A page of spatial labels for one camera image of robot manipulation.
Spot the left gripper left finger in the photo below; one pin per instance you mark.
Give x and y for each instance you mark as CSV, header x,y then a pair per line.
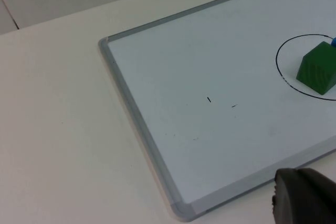
x,y
291,200

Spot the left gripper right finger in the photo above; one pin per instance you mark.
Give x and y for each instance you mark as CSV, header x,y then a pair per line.
x,y
321,197

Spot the green cube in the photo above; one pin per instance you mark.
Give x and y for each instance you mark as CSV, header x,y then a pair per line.
x,y
318,69

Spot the grey-framed whiteboard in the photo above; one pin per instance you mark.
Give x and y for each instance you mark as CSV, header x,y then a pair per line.
x,y
199,77

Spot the blue cube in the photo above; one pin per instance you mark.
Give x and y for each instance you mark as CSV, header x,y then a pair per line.
x,y
334,42

